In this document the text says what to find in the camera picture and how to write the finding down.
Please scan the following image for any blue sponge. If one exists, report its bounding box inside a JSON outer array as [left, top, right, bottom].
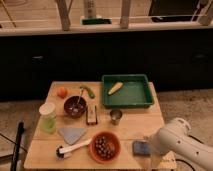
[[132, 141, 150, 156]]

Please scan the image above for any yellow corn cob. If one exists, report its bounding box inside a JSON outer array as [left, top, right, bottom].
[[108, 82, 123, 95]]

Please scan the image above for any small brown wooden box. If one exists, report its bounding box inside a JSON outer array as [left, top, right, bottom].
[[86, 105, 98, 125]]

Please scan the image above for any black cable on floor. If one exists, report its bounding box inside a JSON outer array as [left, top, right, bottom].
[[174, 134, 205, 171]]

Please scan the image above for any metal spoon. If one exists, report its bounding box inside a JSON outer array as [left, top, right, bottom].
[[73, 87, 84, 112]]

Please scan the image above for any white dish brush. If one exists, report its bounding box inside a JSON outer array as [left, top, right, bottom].
[[56, 139, 91, 158]]

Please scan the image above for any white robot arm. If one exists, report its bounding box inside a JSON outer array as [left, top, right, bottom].
[[148, 118, 213, 171]]

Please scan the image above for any black pole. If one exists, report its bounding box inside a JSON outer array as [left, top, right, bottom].
[[10, 122, 24, 171]]

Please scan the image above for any orange fruit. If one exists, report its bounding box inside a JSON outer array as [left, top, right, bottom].
[[57, 87, 68, 98]]

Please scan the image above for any wooden folding table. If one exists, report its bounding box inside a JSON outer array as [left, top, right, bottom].
[[23, 81, 178, 171]]

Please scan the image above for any green plastic tray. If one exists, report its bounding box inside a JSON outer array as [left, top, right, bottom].
[[102, 74, 154, 108]]

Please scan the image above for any jar with green liquid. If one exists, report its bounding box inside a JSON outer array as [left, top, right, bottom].
[[39, 102, 56, 134]]

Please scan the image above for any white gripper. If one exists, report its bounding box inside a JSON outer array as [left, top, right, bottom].
[[145, 135, 165, 169]]

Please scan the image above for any green base white post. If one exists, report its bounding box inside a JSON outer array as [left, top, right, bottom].
[[82, 0, 111, 25]]

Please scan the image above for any grey triangular cloth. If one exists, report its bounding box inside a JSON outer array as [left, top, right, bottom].
[[58, 128, 86, 145]]

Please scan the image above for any dark brown bowl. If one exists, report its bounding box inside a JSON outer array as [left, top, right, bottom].
[[64, 96, 87, 119]]

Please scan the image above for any small metal cup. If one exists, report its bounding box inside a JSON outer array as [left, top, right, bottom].
[[110, 110, 122, 125]]

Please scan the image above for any orange bowl with nuts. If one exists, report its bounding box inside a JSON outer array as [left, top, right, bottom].
[[89, 131, 121, 164]]

